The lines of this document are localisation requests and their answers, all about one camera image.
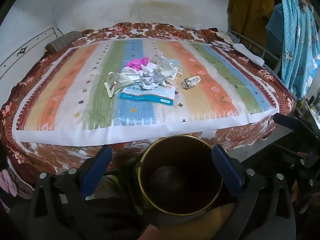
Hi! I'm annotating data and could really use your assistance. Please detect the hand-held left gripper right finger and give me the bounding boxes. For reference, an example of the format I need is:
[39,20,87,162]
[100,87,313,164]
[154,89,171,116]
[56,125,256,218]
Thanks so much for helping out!
[212,144,297,240]

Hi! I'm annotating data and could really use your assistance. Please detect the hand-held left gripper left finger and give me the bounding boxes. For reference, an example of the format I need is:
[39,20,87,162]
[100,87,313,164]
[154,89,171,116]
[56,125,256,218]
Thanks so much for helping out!
[29,145,113,240]

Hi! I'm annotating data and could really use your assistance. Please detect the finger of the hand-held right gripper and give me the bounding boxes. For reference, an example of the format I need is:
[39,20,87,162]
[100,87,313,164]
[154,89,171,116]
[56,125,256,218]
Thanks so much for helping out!
[273,113,304,133]

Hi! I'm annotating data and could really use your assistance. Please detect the dark round bin gold rim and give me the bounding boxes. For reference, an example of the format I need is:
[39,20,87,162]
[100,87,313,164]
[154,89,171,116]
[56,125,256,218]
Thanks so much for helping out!
[136,135,224,215]

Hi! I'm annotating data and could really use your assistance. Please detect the blue and white packet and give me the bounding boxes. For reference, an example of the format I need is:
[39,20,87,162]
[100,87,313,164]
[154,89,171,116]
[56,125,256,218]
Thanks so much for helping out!
[119,85,176,106]

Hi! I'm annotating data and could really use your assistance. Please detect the small wrapper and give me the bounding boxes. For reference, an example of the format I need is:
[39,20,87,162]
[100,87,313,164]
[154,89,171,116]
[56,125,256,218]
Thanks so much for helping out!
[181,76,202,90]

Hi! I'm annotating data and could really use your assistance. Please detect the white printed wrapper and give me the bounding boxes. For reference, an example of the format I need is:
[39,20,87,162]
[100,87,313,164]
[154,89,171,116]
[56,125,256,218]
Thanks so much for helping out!
[125,51,173,90]

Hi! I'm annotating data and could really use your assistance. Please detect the brown floral blanket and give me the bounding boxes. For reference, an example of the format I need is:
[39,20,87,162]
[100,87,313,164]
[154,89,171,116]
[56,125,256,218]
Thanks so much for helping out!
[0,22,294,188]

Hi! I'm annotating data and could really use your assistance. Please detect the striped colourful mat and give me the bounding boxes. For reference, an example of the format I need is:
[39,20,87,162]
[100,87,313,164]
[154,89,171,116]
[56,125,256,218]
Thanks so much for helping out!
[12,38,280,146]

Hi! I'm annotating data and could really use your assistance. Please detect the white folded cloth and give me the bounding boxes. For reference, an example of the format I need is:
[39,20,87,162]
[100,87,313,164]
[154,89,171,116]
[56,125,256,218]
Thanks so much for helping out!
[232,43,265,65]

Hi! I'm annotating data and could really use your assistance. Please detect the blue printed hanging cloth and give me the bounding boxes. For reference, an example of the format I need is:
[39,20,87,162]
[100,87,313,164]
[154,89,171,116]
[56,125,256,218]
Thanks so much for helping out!
[271,0,320,100]

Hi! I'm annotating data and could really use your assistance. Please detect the pale crumpled plastic bag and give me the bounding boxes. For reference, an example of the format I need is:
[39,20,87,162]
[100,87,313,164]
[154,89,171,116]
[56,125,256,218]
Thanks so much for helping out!
[104,71,137,99]

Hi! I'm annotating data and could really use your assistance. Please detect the light blue garment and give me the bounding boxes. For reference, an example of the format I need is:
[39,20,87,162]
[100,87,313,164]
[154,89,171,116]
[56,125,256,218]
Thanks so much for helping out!
[265,4,284,45]

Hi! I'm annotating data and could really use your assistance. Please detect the pile of printed packets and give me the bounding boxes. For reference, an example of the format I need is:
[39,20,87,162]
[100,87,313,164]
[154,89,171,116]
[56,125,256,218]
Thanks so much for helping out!
[211,31,234,52]

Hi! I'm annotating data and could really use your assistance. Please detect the pink plastic bag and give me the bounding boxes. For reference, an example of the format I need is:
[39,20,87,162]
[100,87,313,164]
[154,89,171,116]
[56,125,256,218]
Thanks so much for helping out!
[126,57,150,72]

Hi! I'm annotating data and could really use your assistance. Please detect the yellow hanging jacket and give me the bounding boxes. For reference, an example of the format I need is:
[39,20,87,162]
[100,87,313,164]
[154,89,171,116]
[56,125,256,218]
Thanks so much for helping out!
[229,0,275,53]

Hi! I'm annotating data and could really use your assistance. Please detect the blue face mask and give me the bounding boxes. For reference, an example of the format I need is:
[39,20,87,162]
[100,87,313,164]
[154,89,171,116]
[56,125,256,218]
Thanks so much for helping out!
[169,59,184,77]

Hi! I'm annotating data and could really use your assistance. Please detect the grey pillow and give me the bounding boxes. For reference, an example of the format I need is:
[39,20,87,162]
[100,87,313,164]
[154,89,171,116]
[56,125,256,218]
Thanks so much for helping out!
[45,31,83,53]

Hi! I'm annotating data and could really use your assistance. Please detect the white bed headboard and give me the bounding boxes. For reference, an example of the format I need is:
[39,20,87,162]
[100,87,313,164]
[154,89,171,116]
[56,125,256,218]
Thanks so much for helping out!
[0,26,59,80]

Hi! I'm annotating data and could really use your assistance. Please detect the metal bed rail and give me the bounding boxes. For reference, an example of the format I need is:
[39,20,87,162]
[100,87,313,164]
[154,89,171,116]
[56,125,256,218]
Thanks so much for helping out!
[230,30,283,75]

